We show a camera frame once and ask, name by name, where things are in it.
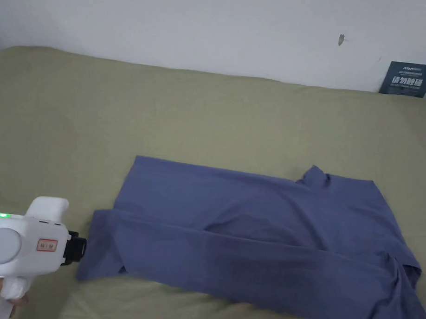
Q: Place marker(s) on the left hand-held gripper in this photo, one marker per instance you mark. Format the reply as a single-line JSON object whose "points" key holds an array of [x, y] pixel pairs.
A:
{"points": [[23, 241]]}

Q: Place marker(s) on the bed with pale green sheet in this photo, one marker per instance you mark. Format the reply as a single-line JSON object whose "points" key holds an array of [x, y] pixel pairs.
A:
{"points": [[90, 119]]}

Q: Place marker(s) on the dark blue shirt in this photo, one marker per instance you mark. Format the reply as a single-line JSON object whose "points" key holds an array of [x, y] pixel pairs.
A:
{"points": [[265, 242]]}

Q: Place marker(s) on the dark blue sign card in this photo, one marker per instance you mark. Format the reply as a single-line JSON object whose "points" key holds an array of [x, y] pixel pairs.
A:
{"points": [[407, 79]]}

